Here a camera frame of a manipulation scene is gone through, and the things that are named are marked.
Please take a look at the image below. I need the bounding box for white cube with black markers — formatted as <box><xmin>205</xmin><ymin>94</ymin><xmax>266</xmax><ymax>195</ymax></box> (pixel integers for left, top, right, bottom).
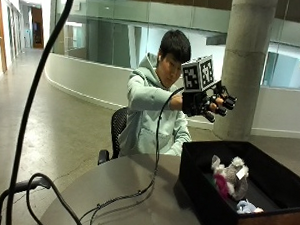
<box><xmin>179</xmin><ymin>53</ymin><xmax>217</xmax><ymax>95</ymax></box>

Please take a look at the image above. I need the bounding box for grey concrete pillar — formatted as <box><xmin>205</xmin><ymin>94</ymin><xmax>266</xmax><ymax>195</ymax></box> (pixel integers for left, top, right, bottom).
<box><xmin>212</xmin><ymin>0</ymin><xmax>280</xmax><ymax>143</ymax></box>

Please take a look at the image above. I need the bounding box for grey soft toy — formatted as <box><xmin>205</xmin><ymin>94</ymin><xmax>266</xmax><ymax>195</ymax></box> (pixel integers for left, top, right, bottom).
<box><xmin>208</xmin><ymin>154</ymin><xmax>251</xmax><ymax>202</ymax></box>

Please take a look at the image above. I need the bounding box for pink soft toy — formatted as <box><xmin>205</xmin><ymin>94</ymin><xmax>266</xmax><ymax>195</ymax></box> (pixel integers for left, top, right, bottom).
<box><xmin>212</xmin><ymin>174</ymin><xmax>231</xmax><ymax>199</ymax></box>

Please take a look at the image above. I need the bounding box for the person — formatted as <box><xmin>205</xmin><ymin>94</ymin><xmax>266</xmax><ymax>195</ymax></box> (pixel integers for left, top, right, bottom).
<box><xmin>117</xmin><ymin>26</ymin><xmax>198</xmax><ymax>160</ymax></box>

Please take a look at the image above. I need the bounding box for black fabric storage box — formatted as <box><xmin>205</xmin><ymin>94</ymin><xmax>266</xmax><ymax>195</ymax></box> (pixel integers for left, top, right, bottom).
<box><xmin>176</xmin><ymin>138</ymin><xmax>300</xmax><ymax>225</ymax></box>

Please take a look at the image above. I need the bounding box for glass balustrade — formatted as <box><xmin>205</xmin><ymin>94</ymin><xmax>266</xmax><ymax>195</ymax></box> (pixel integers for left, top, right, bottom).
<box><xmin>46</xmin><ymin>0</ymin><xmax>300</xmax><ymax>91</ymax></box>

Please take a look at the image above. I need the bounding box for light blue soft toy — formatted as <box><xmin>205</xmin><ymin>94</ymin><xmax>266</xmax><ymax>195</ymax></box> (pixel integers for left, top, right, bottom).
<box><xmin>235</xmin><ymin>198</ymin><xmax>265</xmax><ymax>217</ymax></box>

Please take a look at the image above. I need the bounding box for black mesh office chair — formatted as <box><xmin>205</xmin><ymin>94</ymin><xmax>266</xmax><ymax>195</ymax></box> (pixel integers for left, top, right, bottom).
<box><xmin>97</xmin><ymin>105</ymin><xmax>130</xmax><ymax>168</ymax></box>

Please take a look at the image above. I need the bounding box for brown wooden door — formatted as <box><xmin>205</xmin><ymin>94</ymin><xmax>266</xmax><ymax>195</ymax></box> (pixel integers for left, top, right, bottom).
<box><xmin>0</xmin><ymin>0</ymin><xmax>12</xmax><ymax>74</ymax></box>

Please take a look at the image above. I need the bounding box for thin black glove cable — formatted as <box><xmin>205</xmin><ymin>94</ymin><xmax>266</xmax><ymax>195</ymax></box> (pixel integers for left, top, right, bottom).
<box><xmin>76</xmin><ymin>82</ymin><xmax>185</xmax><ymax>225</ymax></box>

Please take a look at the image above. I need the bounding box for looped black cable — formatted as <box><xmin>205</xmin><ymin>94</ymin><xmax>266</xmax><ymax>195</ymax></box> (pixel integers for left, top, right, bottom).
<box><xmin>24</xmin><ymin>171</ymin><xmax>88</xmax><ymax>225</ymax></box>

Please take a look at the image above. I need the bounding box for thick black cable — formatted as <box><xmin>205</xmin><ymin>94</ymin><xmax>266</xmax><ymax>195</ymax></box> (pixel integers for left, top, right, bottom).
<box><xmin>5</xmin><ymin>0</ymin><xmax>77</xmax><ymax>225</ymax></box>

